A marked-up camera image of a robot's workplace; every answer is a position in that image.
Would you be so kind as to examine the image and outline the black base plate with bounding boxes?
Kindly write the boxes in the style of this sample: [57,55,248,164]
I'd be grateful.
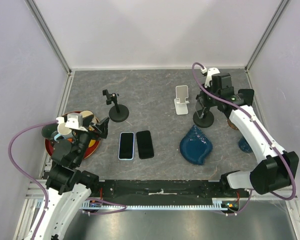
[90,179,249,206]

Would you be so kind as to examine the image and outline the light blue cable duct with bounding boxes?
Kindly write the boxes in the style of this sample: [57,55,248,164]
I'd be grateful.
[81,198,240,211]

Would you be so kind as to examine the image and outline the white phone stand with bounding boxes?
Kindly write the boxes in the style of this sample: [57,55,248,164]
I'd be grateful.
[174,85,190,115]

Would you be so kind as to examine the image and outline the light blue phone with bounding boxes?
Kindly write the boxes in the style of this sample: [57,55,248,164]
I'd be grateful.
[118,132,135,161]

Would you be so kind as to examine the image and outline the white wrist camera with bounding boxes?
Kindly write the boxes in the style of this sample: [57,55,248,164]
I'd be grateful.
[200,67,220,88]
[56,112,89,132]

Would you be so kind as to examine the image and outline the dark green mug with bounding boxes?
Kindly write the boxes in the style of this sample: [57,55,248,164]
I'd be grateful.
[41,123,58,140]

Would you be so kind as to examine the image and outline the red round tray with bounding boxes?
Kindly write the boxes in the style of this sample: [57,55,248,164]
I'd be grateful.
[44,111,100,160]

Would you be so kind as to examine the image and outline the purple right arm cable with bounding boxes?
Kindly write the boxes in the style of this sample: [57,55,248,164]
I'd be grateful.
[191,61,297,217]

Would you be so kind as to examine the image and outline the wooden round phone stand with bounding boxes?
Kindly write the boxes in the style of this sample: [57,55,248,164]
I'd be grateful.
[227,119,239,131]

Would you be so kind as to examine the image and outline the black phone on wooden stand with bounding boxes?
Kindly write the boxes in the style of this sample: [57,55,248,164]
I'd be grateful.
[238,89,255,106]

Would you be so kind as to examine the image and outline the beige mug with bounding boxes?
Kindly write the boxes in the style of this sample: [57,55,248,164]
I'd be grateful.
[80,110,95,123]

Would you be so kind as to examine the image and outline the dark blue mug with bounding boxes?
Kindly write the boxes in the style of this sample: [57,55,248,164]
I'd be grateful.
[238,136,253,153]

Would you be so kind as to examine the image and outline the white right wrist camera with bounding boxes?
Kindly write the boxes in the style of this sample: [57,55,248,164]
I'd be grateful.
[200,67,220,88]

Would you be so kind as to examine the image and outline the white mug blue handle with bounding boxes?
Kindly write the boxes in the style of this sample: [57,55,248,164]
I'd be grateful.
[53,123,73,142]

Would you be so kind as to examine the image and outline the yellow cup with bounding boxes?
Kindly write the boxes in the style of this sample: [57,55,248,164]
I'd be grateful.
[88,139,96,148]

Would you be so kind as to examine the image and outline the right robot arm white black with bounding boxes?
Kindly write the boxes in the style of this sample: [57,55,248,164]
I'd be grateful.
[193,68,299,200]

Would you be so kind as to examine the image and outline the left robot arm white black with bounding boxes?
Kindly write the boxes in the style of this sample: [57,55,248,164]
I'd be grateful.
[26,112,110,240]

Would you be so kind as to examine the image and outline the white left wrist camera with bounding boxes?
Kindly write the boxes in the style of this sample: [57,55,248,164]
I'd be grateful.
[56,112,89,132]

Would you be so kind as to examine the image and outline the black round phone stand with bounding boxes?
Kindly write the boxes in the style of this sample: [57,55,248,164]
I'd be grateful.
[102,89,130,123]

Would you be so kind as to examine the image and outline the blue leaf-shaped plate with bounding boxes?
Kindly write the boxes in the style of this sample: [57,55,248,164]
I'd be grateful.
[179,124,213,166]

